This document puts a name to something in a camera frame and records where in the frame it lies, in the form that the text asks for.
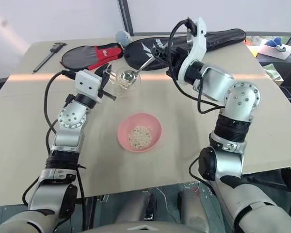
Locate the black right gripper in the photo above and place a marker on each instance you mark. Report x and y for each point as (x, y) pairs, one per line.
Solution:
(178, 59)

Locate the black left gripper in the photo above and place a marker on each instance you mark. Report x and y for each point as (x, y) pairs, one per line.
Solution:
(105, 81)

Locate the silver metal spoon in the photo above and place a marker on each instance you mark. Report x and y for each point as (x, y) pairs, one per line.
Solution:
(127, 76)

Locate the clear glass mug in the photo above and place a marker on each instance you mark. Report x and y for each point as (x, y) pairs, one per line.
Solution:
(136, 85)

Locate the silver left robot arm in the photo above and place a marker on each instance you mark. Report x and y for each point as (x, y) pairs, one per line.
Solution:
(70, 121)

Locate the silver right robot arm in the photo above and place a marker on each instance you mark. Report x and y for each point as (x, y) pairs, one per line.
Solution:
(242, 102)

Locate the oatmeal in glass mug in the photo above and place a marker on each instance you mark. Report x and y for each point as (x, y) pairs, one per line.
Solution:
(124, 82)

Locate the pink bowl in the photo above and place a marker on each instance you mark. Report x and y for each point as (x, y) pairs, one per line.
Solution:
(126, 126)

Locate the oatmeal heap in bowl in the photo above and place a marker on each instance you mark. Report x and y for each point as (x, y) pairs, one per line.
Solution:
(139, 136)

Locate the red and black racket cover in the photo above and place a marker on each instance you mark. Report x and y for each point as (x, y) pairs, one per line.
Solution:
(82, 54)

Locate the grey plush toy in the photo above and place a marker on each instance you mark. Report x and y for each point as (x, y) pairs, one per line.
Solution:
(123, 37)

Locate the long black racket bag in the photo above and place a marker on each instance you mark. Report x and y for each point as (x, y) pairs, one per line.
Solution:
(223, 36)

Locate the dark metal caliper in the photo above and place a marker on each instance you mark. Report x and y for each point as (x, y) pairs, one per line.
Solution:
(47, 57)

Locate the white storage box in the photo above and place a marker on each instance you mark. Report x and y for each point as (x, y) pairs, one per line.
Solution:
(275, 52)

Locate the green patterned cloth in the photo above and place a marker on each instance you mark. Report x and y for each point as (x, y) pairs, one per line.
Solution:
(274, 74)

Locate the blue cloth item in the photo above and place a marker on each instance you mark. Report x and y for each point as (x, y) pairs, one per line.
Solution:
(275, 41)

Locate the grey rounded robot leg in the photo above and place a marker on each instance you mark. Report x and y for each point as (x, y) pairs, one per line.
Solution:
(133, 204)
(192, 206)

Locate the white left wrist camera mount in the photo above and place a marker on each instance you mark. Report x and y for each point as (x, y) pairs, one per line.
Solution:
(87, 82)

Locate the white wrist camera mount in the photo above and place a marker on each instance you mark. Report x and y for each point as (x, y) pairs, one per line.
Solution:
(87, 82)
(196, 48)

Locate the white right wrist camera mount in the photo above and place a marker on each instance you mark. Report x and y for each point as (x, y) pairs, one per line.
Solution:
(196, 48)

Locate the grey window frame post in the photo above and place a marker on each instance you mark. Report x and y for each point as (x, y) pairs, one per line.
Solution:
(126, 17)

